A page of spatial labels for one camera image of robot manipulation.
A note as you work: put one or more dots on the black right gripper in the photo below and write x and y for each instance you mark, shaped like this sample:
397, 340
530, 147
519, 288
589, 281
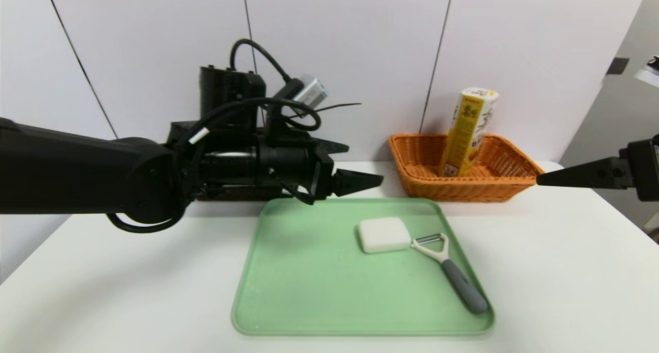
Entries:
648, 169

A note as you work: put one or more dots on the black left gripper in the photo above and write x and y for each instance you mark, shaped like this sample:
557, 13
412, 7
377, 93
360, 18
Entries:
324, 177

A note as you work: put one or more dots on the white soap bar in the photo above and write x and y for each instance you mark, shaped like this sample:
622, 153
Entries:
383, 234

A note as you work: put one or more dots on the yellow white chips box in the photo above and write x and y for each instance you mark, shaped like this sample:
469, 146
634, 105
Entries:
463, 137

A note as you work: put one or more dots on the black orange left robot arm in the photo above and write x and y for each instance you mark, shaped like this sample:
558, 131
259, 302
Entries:
77, 168

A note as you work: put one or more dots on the orange wicker basket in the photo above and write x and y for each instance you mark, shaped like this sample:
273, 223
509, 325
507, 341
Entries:
463, 188

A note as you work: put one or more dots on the white flat object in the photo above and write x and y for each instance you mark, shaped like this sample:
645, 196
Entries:
647, 76

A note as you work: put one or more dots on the green plastic tray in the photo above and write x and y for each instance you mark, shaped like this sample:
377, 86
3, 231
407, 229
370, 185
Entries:
309, 291

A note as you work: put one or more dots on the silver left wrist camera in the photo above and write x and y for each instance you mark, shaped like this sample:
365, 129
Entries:
309, 90

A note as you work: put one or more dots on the black wall fixture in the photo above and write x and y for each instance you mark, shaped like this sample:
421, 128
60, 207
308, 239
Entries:
618, 66

